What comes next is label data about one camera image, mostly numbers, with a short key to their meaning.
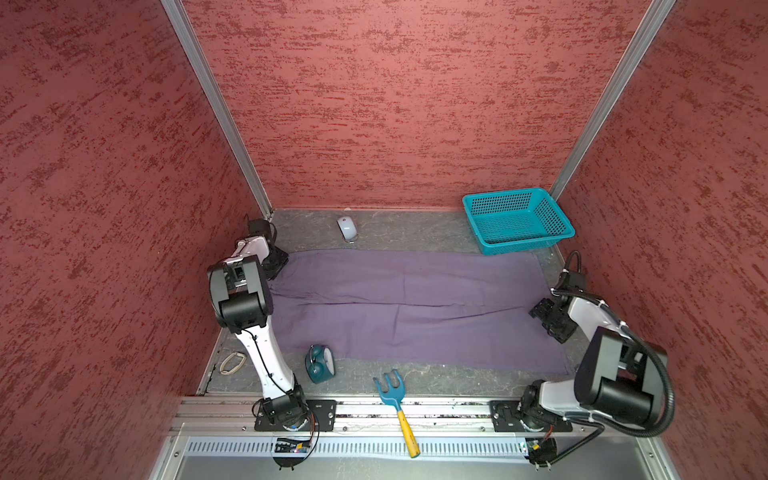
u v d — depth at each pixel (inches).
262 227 32.7
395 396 29.7
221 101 34.5
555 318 29.5
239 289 22.8
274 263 34.4
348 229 41.9
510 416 29.1
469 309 37.0
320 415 29.2
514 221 46.2
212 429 29.0
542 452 28.0
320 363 29.7
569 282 28.5
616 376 17.0
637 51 30.5
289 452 28.5
